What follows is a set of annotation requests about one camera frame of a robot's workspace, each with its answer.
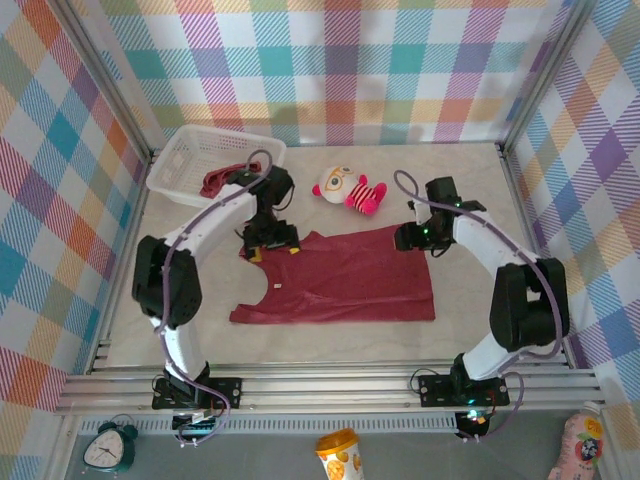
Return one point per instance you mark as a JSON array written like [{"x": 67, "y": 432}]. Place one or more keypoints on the pink drink bottle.
[{"x": 580, "y": 447}]

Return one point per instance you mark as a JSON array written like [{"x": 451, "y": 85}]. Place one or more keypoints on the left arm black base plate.
[{"x": 227, "y": 392}]

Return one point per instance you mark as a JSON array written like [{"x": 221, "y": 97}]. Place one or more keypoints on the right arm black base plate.
[{"x": 435, "y": 390}]

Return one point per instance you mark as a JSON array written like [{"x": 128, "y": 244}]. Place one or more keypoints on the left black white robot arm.
[{"x": 167, "y": 285}]

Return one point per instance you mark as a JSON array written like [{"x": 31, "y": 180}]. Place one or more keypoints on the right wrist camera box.
[{"x": 416, "y": 211}]

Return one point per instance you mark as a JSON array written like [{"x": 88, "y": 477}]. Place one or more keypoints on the white plastic basket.
[{"x": 200, "y": 145}]

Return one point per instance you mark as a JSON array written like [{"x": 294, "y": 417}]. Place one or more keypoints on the aluminium frame rail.
[{"x": 325, "y": 395}]

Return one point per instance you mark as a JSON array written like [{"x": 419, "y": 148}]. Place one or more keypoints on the red ribbed tank top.
[
  {"x": 350, "y": 280},
  {"x": 215, "y": 180}
]

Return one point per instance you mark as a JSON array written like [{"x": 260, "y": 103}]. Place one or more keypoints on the plush doll with glasses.
[{"x": 340, "y": 187}]

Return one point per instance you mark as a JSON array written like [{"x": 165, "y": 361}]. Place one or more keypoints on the yellow lidded snack cup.
[{"x": 340, "y": 452}]

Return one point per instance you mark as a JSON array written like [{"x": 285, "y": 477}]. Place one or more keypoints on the aluminium frame post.
[
  {"x": 542, "y": 75},
  {"x": 107, "y": 80}
]

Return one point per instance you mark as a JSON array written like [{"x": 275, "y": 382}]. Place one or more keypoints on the green alarm clock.
[{"x": 107, "y": 447}]

